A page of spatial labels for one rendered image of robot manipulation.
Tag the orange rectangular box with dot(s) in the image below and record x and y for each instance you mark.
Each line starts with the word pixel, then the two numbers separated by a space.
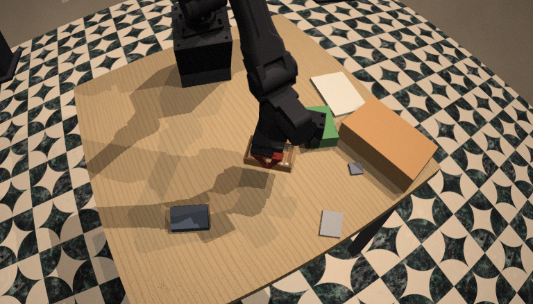
pixel 388 142

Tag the cream flat rectangular board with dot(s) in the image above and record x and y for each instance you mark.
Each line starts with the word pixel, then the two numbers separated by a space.
pixel 338 92

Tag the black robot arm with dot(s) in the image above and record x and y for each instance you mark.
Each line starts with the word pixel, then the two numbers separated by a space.
pixel 260 44

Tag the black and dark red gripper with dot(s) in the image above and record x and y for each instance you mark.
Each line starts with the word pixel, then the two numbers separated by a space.
pixel 264 147

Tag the wooden ball-in-hole puzzle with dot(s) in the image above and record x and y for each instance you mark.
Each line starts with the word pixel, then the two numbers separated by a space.
pixel 284 165

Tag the green rectangular block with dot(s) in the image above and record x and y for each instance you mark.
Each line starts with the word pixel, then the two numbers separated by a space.
pixel 330 134

